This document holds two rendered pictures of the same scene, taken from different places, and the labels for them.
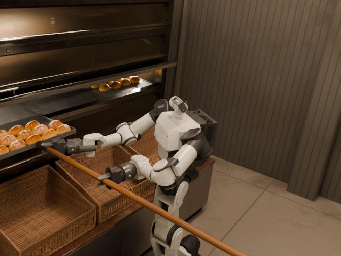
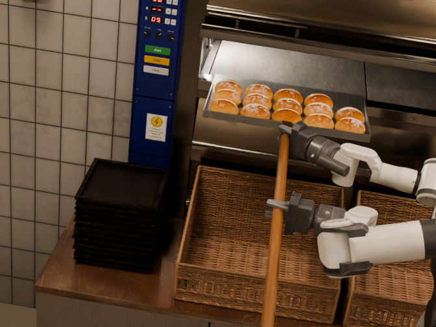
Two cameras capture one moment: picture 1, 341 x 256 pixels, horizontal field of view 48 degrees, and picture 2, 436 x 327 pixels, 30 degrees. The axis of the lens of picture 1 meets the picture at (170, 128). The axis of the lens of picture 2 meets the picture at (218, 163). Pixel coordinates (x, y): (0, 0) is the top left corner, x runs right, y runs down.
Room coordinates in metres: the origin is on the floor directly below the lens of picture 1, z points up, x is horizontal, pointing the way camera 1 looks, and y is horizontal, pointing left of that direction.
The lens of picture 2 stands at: (0.52, -1.22, 2.34)
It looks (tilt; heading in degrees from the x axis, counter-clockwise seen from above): 29 degrees down; 59
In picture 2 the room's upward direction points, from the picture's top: 7 degrees clockwise
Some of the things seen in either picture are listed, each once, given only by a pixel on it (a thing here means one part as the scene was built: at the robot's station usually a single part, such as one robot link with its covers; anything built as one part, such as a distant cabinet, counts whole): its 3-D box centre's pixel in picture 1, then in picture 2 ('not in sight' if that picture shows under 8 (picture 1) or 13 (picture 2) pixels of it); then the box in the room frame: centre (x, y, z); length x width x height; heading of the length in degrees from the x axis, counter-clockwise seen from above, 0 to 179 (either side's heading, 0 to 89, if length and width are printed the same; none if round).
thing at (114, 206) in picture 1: (106, 177); (428, 268); (2.40, 0.42, 0.72); 0.56 x 0.49 x 0.28; 144
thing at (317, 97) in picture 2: (32, 125); (319, 101); (2.11, 0.83, 1.21); 0.10 x 0.07 x 0.05; 150
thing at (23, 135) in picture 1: (25, 134); (288, 106); (1.98, 0.83, 1.21); 0.10 x 0.07 x 0.05; 142
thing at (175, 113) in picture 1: (178, 106); not in sight; (2.01, -0.03, 1.47); 0.10 x 0.07 x 0.09; 27
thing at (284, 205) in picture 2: (103, 176); (278, 203); (1.62, 0.30, 1.21); 0.06 x 0.03 x 0.02; 138
